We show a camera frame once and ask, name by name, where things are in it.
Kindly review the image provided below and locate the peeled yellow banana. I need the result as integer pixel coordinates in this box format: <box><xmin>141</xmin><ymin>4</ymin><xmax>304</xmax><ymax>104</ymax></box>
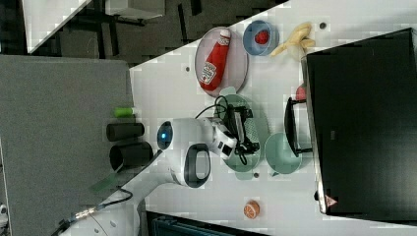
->
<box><xmin>269</xmin><ymin>22</ymin><xmax>316</xmax><ymax>57</ymax></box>

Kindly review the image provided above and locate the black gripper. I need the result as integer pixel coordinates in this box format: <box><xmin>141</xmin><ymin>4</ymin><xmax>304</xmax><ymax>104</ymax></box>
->
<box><xmin>227</xmin><ymin>105</ymin><xmax>260</xmax><ymax>154</ymax></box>

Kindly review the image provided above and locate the grey round plate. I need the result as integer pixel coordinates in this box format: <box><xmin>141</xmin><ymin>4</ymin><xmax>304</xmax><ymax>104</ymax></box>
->
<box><xmin>194</xmin><ymin>27</ymin><xmax>249</xmax><ymax>97</ymax></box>

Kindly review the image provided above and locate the blue bowl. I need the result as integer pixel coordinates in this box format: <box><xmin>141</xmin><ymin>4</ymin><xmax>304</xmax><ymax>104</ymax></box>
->
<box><xmin>242</xmin><ymin>20</ymin><xmax>279</xmax><ymax>56</ymax></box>

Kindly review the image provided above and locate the mint green mug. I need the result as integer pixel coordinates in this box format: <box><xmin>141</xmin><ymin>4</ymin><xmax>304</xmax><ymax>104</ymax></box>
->
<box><xmin>265</xmin><ymin>133</ymin><xmax>312</xmax><ymax>177</ymax></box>

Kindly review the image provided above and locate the orange slice toy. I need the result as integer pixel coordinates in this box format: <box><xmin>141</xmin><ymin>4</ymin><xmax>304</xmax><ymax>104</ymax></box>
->
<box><xmin>243</xmin><ymin>200</ymin><xmax>260</xmax><ymax>219</ymax></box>

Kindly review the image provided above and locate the green marker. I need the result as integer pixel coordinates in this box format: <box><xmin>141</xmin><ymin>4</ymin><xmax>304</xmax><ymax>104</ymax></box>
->
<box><xmin>114</xmin><ymin>107</ymin><xmax>137</xmax><ymax>118</ymax></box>

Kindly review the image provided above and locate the teal crate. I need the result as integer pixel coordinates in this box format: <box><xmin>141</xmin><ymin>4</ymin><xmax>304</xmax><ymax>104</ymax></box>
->
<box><xmin>151</xmin><ymin>217</ymin><xmax>233</xmax><ymax>236</ymax></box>

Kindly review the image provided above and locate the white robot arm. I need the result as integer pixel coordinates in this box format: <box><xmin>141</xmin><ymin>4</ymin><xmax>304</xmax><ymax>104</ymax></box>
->
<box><xmin>51</xmin><ymin>104</ymin><xmax>261</xmax><ymax>236</ymax></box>

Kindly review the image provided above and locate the black cylinder cup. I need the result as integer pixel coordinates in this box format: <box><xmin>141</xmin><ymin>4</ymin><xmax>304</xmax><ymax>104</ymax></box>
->
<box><xmin>109</xmin><ymin>142</ymin><xmax>153</xmax><ymax>171</ymax></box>

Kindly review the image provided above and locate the red strawberry in bowl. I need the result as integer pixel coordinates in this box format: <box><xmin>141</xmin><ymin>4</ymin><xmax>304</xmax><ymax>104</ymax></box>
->
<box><xmin>255</xmin><ymin>30</ymin><xmax>269</xmax><ymax>44</ymax></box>

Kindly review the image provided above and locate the red strawberry on table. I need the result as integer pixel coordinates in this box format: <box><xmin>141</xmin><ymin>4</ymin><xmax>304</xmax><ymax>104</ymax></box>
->
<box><xmin>295</xmin><ymin>85</ymin><xmax>306</xmax><ymax>100</ymax></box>

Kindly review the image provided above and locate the red ketchup bottle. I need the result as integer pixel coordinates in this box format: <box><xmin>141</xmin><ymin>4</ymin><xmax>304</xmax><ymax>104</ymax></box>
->
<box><xmin>199</xmin><ymin>29</ymin><xmax>231</xmax><ymax>91</ymax></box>

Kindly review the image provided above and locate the black toaster oven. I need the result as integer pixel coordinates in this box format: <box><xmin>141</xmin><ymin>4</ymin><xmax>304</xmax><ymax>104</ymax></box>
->
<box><xmin>301</xmin><ymin>28</ymin><xmax>417</xmax><ymax>225</ymax></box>

